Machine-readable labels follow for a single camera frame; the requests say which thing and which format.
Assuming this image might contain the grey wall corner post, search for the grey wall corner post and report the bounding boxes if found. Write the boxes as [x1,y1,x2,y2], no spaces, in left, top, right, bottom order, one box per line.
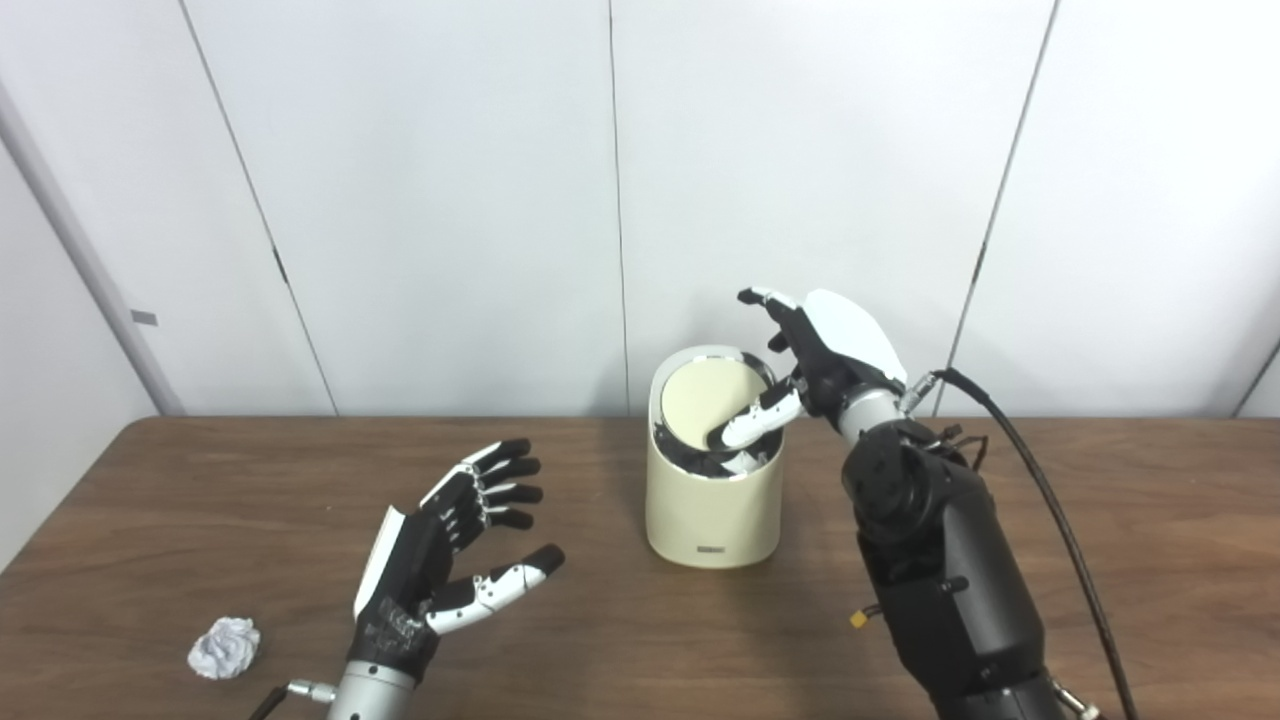
[0,80,186,416]

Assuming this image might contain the cream round bin lid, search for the cream round bin lid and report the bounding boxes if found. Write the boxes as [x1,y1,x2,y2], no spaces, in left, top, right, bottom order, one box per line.
[660,357,771,453]

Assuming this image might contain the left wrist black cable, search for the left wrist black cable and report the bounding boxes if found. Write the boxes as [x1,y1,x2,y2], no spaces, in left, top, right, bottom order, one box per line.
[248,680,336,720]

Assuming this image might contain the black bin liner bag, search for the black bin liner bag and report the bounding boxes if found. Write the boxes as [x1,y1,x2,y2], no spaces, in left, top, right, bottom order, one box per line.
[653,420,783,479]

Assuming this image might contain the cream-colored round bin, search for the cream-colored round bin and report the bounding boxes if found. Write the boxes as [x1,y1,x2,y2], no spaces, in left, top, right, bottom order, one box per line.
[645,345,784,570]

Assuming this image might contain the white paper ball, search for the white paper ball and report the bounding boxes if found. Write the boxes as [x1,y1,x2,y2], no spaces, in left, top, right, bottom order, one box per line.
[187,616,262,681]

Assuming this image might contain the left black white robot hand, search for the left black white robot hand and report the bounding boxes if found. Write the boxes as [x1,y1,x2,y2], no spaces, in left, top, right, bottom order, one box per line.
[345,438,566,686]

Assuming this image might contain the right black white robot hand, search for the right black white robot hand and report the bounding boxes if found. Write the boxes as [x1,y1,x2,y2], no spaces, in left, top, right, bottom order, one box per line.
[708,287,909,451]

